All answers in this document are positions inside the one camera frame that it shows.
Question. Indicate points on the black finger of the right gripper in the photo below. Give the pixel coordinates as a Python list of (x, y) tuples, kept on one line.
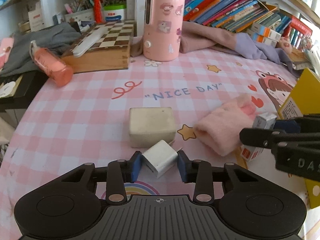
[(280, 141), (287, 124)]

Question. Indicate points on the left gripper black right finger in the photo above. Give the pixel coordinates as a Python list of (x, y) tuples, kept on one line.
[(241, 202)]

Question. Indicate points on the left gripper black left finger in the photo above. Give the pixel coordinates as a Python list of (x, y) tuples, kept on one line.
[(74, 202)]

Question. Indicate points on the small grey white carton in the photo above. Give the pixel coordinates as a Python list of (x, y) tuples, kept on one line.
[(254, 139)]

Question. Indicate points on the white power adapter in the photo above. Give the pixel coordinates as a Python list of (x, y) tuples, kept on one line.
[(160, 158)]

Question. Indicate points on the white foam block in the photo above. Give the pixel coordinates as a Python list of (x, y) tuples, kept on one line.
[(149, 125)]

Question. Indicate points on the yellow cardboard box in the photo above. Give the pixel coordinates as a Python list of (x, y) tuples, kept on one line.
[(303, 101)]

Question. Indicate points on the pink checkered tablecloth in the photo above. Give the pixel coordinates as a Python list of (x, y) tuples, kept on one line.
[(87, 120)]

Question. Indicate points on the pink pig plush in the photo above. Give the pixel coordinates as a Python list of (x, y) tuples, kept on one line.
[(285, 44)]

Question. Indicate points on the red thick dictionary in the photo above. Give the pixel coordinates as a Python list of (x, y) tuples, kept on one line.
[(300, 26)]

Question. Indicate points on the orange white medicine box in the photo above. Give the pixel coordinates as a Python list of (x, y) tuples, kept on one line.
[(265, 31)]

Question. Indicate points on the white wooden bookshelf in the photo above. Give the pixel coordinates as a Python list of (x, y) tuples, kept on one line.
[(140, 5)]

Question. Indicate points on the pink purple folded cloth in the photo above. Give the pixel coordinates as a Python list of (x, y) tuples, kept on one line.
[(194, 37)]

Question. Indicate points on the orange pink liquid bottle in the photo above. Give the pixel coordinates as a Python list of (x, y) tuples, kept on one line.
[(53, 66)]

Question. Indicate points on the row of colourful books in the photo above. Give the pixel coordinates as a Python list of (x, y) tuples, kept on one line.
[(234, 15)]

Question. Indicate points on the grey folded garment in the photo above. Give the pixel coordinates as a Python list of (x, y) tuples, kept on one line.
[(56, 39)]

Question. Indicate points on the white flat case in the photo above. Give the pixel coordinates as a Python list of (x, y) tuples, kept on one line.
[(89, 41)]

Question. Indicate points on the wooden chess board box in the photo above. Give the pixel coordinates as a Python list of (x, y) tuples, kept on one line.
[(110, 52)]

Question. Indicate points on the pink cylindrical humidifier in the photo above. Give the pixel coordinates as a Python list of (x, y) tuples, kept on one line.
[(162, 29)]

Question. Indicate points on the pink glove on garment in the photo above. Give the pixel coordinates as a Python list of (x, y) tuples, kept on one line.
[(5, 50)]

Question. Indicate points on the white green-lid jar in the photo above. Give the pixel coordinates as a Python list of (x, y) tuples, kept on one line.
[(115, 12)]

